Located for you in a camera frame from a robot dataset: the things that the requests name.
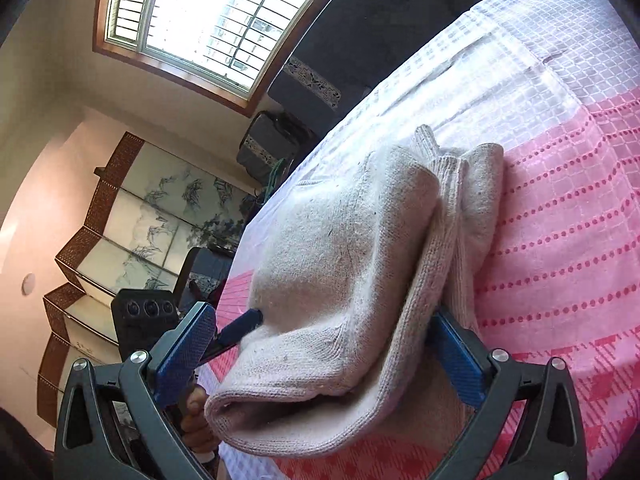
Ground beige knitted sweater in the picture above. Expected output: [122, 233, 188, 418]
[205, 126, 504, 457]

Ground pink and lilac bedspread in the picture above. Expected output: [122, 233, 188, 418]
[220, 0, 639, 479]

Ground left hand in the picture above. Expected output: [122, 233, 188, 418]
[180, 386, 220, 454]

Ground dark chair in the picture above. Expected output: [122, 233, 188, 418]
[174, 246, 234, 314]

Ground large barred window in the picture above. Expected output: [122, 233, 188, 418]
[93, 0, 331, 117]

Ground black camera box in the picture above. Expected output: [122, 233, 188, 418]
[111, 288, 179, 361]

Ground painted folding screen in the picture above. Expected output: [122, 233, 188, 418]
[37, 132, 255, 425]

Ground dark headboard with carved panels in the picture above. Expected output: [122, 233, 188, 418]
[268, 0, 480, 136]

